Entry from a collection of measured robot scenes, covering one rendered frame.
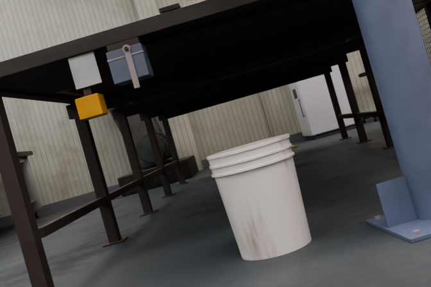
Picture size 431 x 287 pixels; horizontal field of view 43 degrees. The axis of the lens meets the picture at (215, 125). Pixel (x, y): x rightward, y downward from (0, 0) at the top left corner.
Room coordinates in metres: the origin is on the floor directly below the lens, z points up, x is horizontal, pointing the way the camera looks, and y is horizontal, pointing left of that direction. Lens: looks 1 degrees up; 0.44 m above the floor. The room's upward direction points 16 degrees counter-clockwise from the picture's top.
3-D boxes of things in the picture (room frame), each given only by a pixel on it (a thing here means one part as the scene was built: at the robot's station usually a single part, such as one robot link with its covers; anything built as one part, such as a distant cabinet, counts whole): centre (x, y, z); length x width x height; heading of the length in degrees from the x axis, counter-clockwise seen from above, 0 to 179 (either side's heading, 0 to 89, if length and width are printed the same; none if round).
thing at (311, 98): (7.55, -1.48, 0.67); 0.68 x 0.58 x 1.34; 94
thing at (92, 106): (2.04, 0.42, 0.74); 0.09 x 0.08 x 0.24; 86
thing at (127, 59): (2.03, 0.24, 0.77); 0.14 x 0.11 x 0.18; 86
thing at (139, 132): (7.17, 0.89, 0.86); 1.04 x 1.02 x 1.71; 94
